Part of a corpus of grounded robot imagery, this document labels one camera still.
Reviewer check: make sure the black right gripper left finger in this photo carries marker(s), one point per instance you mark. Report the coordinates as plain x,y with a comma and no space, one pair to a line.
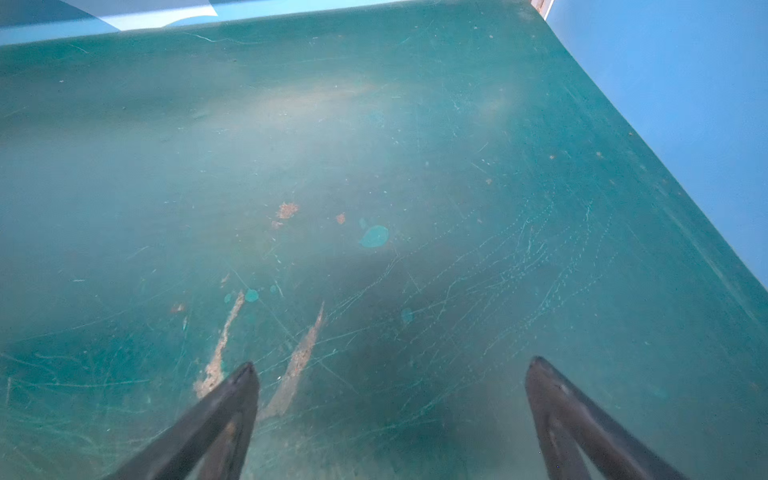
211,440

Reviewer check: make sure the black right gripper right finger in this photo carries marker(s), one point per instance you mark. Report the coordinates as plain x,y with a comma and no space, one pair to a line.
570,426

